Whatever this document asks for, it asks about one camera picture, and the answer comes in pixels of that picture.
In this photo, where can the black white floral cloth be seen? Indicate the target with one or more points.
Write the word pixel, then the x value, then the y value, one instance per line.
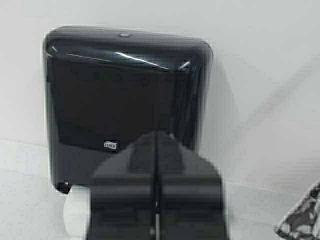
pixel 302 222

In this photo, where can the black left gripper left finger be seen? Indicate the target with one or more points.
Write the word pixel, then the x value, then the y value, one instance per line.
pixel 121 193

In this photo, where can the white paper towel sheet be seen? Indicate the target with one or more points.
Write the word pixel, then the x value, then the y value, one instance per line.
pixel 77 212

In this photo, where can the black paper towel dispenser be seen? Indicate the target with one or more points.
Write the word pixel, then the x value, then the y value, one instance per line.
pixel 106 87

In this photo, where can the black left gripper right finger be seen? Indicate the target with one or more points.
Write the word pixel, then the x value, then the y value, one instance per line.
pixel 192 193

